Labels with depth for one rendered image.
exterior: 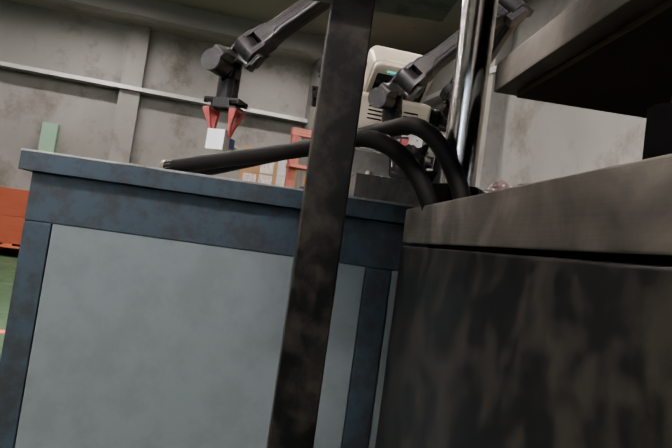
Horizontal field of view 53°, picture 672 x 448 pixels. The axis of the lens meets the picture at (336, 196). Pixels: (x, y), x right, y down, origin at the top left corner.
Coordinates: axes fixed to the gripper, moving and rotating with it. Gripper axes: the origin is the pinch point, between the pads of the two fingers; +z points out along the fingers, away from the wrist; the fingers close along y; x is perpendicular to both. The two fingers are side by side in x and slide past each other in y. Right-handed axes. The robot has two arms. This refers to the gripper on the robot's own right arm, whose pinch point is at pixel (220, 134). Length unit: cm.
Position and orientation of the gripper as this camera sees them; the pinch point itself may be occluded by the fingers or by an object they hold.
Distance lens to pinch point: 180.2
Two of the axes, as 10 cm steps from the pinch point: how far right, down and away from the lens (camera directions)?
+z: -1.5, 9.9, -0.9
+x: 2.7, 1.2, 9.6
